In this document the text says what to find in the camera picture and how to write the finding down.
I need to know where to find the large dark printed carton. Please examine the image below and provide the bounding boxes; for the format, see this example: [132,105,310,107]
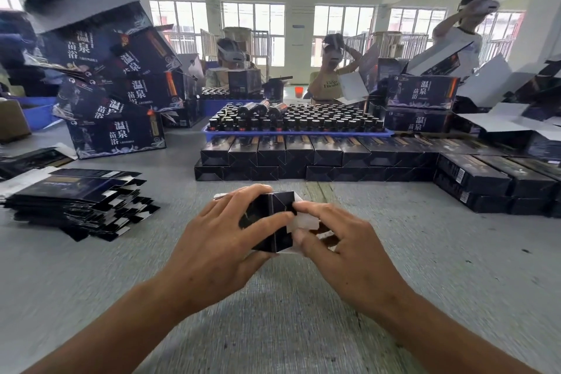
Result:
[384,106,454,134]
[387,75,462,110]

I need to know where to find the person's right forearm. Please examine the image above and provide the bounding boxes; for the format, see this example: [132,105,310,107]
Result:
[373,286,550,374]

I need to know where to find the stack of flat dark cartons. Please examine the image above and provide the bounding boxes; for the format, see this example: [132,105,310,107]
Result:
[0,168,161,242]

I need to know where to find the blue plastic crate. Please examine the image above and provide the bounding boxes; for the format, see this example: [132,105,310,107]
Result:
[17,97,61,130]

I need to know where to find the loose flat dark carton blanks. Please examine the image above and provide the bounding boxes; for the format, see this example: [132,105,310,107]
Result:
[0,147,79,181]

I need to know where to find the person's left hand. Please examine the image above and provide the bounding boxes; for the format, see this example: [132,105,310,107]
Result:
[166,185,297,306]

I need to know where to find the pile of large printed cartons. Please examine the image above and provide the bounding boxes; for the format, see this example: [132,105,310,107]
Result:
[23,0,207,160]

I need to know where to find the blue plastic tray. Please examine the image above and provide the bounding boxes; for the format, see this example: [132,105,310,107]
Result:
[202,123,396,143]

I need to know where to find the stack of long packed boxes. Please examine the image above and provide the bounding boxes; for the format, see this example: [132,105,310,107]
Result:
[433,152,561,218]

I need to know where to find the brown cardboard box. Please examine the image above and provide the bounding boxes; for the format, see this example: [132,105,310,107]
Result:
[0,99,32,145]

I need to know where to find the window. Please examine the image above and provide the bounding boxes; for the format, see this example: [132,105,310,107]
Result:
[221,1,286,67]
[149,0,209,55]
[388,7,448,39]
[313,4,376,67]
[477,11,526,64]

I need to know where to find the heap of open white-flapped cartons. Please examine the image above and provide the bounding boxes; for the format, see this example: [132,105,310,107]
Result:
[405,41,561,160]

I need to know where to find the person's left forearm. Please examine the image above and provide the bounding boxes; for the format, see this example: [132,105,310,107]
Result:
[22,275,207,374]

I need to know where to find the dark open carton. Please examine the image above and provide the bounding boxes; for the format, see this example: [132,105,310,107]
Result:
[227,69,263,97]

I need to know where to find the group of dark capped bottles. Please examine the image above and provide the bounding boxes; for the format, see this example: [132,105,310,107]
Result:
[208,100,387,133]

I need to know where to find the white carton flap sheet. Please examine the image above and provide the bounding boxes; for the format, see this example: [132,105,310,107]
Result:
[335,71,370,105]

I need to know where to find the row of small packed boxes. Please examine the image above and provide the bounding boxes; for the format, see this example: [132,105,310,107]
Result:
[194,134,440,182]

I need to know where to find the white headset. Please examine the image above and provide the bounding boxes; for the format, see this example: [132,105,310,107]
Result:
[322,34,344,61]
[458,0,501,16]
[217,38,251,68]

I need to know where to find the small dark carton white flap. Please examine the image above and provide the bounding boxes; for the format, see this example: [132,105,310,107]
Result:
[238,191,339,255]

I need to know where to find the person's right hand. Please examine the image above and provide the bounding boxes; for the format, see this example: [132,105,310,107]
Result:
[291,201,406,315]

